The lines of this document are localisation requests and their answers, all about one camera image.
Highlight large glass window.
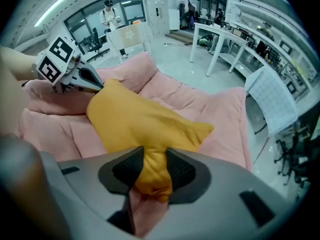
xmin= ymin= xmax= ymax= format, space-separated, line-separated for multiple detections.
xmin=63 ymin=0 xmax=146 ymax=60

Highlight small orange pillow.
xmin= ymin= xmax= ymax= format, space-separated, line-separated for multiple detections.
xmin=86 ymin=78 xmax=215 ymax=204

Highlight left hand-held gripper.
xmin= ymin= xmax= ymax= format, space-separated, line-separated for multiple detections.
xmin=35 ymin=34 xmax=105 ymax=95

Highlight table with white grid cloth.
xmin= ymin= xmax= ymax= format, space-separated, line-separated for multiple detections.
xmin=243 ymin=65 xmax=300 ymax=136

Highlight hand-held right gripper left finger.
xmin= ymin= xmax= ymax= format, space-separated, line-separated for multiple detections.
xmin=39 ymin=145 xmax=145 ymax=237

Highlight pink quilted duvet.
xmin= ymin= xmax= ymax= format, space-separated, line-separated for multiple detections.
xmin=17 ymin=51 xmax=253 ymax=237

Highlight table with gingham flower cloth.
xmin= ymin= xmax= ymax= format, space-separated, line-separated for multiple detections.
xmin=106 ymin=21 xmax=153 ymax=63

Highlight ceiling light strip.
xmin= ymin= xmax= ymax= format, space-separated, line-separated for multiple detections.
xmin=33 ymin=0 xmax=68 ymax=27

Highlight white lockers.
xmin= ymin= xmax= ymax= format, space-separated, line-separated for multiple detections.
xmin=144 ymin=0 xmax=171 ymax=38

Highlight black office chair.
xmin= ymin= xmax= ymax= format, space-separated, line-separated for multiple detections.
xmin=80 ymin=27 xmax=106 ymax=61
xmin=273 ymin=138 xmax=302 ymax=186
xmin=287 ymin=125 xmax=316 ymax=165

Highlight person's left forearm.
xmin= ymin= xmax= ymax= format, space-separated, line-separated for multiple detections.
xmin=0 ymin=45 xmax=40 ymax=85

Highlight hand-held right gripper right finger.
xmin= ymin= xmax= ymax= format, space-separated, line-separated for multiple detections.
xmin=144 ymin=147 xmax=300 ymax=240

